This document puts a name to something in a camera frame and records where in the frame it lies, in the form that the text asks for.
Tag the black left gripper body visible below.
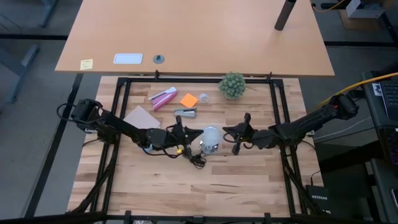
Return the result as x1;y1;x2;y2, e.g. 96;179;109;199
144;115;192;159

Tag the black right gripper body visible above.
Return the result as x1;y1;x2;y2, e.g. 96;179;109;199
232;112;280;156

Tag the large white flood lightbulb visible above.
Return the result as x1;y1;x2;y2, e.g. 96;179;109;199
198;125;222;147

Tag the grey stapler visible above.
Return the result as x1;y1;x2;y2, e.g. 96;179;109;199
174;107;198;119

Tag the chrome lamp base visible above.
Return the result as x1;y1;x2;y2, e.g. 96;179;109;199
198;139;220;156

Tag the brown spiral notebook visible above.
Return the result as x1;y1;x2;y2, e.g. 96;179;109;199
123;105;162;130

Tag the orange sticky note pad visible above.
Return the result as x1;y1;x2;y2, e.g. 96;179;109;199
179;93;199;108

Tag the pink case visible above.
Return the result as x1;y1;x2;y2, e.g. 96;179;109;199
152;90;178;112

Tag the potted green succulent plant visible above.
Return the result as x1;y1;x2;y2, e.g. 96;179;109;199
218;71;246;100

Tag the black netgear router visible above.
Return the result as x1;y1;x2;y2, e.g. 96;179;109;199
306;185;331;215

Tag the white rectangular desk plate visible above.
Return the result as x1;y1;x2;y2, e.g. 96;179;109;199
113;53;144;65

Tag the neighbouring wooden desk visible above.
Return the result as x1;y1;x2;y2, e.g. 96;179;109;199
55;0;335;78

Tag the yellow sticky note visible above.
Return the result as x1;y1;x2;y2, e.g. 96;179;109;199
80;58;94;71

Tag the dark grey desk pole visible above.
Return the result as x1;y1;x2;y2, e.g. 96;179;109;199
274;0;298;31

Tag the black laptop computer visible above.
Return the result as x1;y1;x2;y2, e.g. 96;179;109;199
362;70;398;128

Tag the white navy striped box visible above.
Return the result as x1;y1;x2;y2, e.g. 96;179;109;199
345;0;387;19

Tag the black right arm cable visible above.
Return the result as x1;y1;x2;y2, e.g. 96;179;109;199
222;132;253;150

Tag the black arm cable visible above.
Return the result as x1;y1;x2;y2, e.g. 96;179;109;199
141;123;189;160
222;132;253;150

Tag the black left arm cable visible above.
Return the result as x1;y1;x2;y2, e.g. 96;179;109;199
141;123;189;160

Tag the black lamp power cord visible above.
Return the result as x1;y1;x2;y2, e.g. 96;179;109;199
186;152;208;170

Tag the white floor cable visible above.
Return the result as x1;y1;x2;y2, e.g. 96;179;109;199
322;116;373;141

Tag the thick yellow cable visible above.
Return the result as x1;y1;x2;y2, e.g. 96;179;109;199
317;72;398;108

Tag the thin yellow cable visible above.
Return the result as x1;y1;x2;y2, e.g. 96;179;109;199
312;0;348;13

